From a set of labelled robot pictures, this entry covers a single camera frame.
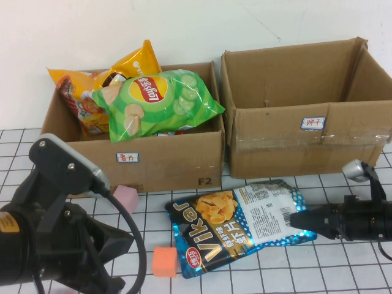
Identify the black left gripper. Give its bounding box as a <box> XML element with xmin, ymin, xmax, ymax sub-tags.
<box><xmin>30</xmin><ymin>202</ymin><xmax>135</xmax><ymax>294</ymax></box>

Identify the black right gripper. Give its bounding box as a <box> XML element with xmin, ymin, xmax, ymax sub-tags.
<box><xmin>288</xmin><ymin>194</ymin><xmax>383</xmax><ymax>243</ymax></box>

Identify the blue Vikar shrimp chips bag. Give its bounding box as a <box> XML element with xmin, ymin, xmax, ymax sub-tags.
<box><xmin>164</xmin><ymin>179</ymin><xmax>318</xmax><ymax>279</ymax></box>

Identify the red snack bag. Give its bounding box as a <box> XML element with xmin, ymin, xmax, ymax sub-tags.
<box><xmin>152</xmin><ymin>128</ymin><xmax>191</xmax><ymax>137</ymax></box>

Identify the white grid tablecloth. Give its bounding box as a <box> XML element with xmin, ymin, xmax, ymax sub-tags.
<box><xmin>0</xmin><ymin>128</ymin><xmax>392</xmax><ymax>294</ymax></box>

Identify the orange foam cube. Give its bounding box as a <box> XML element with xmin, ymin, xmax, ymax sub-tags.
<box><xmin>152</xmin><ymin>246</ymin><xmax>178</xmax><ymax>278</ymax></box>

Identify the cardboard box with clear tape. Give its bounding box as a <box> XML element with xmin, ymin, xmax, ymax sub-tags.
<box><xmin>220</xmin><ymin>37</ymin><xmax>392</xmax><ymax>180</ymax></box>

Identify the pink foam cube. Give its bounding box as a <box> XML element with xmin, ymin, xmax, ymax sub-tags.
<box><xmin>111</xmin><ymin>184</ymin><xmax>140</xmax><ymax>214</ymax></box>

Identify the white handwritten label sticker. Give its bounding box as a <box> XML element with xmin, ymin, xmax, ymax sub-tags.
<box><xmin>300</xmin><ymin>116</ymin><xmax>326</xmax><ymax>132</ymax></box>
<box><xmin>116</xmin><ymin>152</ymin><xmax>140</xmax><ymax>164</ymax></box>

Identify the cardboard box marked F2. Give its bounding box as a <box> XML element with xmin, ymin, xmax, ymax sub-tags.
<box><xmin>39</xmin><ymin>61</ymin><xmax>227</xmax><ymax>198</ymax></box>

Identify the orange chips bag food print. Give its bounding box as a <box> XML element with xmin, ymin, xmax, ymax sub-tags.
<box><xmin>47</xmin><ymin>67</ymin><xmax>123</xmax><ymax>138</ymax></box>

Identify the green Lay's chips bag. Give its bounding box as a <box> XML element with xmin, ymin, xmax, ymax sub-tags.
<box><xmin>91</xmin><ymin>69</ymin><xmax>226</xmax><ymax>144</ymax></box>

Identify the plain orange chips bag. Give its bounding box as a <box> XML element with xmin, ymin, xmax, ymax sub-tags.
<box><xmin>100</xmin><ymin>39</ymin><xmax>162</xmax><ymax>89</ymax></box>

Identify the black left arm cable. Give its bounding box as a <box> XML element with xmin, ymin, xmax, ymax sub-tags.
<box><xmin>100</xmin><ymin>183</ymin><xmax>148</xmax><ymax>294</ymax></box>

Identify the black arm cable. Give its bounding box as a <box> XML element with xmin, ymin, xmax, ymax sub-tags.
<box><xmin>100</xmin><ymin>183</ymin><xmax>148</xmax><ymax>294</ymax></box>
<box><xmin>377</xmin><ymin>240</ymin><xmax>392</xmax><ymax>263</ymax></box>

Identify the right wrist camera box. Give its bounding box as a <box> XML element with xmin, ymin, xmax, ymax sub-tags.
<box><xmin>342</xmin><ymin>159</ymin><xmax>387</xmax><ymax>203</ymax></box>

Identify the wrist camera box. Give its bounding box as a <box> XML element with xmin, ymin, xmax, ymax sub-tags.
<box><xmin>28</xmin><ymin>133</ymin><xmax>111</xmax><ymax>198</ymax></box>
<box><xmin>342</xmin><ymin>159</ymin><xmax>387</xmax><ymax>203</ymax></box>

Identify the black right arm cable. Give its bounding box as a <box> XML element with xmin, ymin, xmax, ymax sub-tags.
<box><xmin>377</xmin><ymin>240</ymin><xmax>392</xmax><ymax>263</ymax></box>

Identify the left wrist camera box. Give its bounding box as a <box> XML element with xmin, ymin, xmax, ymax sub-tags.
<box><xmin>28</xmin><ymin>133</ymin><xmax>111</xmax><ymax>198</ymax></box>

